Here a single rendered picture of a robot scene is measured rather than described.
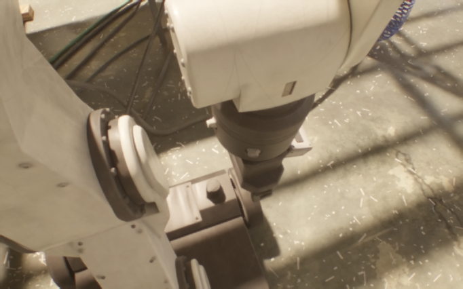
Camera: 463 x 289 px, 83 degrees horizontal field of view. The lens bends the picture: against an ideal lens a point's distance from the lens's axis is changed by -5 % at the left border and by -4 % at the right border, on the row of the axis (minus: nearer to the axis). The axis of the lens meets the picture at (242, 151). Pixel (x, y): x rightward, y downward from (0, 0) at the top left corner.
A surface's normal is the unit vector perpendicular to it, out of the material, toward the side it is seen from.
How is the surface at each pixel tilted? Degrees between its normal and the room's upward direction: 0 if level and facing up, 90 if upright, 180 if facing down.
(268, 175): 11
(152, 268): 60
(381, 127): 0
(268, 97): 101
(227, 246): 0
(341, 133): 0
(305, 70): 97
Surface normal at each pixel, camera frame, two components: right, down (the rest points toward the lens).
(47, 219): 0.34, 0.76
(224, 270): -0.01, -0.53
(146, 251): 0.29, 0.42
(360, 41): 0.34, 0.88
